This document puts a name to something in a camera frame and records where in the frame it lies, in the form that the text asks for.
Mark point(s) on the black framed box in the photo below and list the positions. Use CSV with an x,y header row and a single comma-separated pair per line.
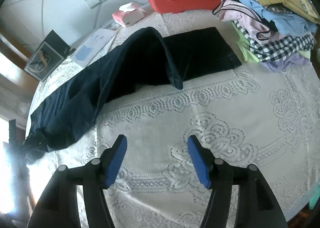
x,y
51,52

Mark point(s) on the white blue paper booklet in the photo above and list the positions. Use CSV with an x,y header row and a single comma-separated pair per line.
x,y
87,51

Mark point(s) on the light blue garment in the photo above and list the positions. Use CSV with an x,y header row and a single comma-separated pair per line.
x,y
286,24

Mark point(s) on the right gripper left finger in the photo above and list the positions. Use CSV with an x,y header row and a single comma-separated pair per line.
x,y
58,204

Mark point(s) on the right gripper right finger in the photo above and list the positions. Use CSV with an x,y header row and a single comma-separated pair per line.
x,y
257,204

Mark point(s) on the dark navy trousers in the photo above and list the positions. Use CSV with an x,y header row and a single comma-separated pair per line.
x,y
145,59

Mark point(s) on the pink garment black trim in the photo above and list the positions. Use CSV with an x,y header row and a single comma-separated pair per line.
x,y
257,28

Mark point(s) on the light green garment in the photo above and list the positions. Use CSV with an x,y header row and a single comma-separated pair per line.
x,y
243,45

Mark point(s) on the pink tissue pack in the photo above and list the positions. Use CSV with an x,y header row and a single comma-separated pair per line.
x,y
128,14

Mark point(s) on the lilac purple garment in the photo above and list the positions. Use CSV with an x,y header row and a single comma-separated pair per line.
x,y
301,58

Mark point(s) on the black white checked garment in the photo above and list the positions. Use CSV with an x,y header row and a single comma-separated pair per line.
x,y
279,49

